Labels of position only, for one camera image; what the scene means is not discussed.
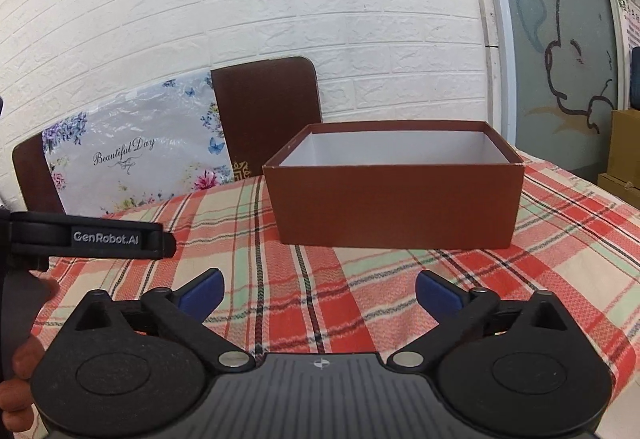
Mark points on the flat tan cardboard box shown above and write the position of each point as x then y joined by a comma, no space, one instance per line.
622,191

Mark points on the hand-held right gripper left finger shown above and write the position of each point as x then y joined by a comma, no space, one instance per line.
202,294

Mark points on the red plaid tablecloth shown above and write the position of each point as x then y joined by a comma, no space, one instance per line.
350,279

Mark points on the floral plastic bag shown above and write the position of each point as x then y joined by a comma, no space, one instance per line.
135,154

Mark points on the brown box lid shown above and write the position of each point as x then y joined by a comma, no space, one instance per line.
265,114

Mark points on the person's left hand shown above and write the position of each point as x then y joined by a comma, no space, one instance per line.
20,404

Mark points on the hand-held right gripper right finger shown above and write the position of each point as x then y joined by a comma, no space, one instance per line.
437,294

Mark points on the glass door with cat drawing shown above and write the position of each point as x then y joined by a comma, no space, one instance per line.
550,19

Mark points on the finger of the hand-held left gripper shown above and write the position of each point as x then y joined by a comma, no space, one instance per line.
169,244

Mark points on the brown cardboard box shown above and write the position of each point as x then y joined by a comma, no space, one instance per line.
390,204

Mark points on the large tan cardboard box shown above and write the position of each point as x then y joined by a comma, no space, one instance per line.
627,144

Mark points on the brown board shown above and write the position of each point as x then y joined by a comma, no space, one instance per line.
37,179

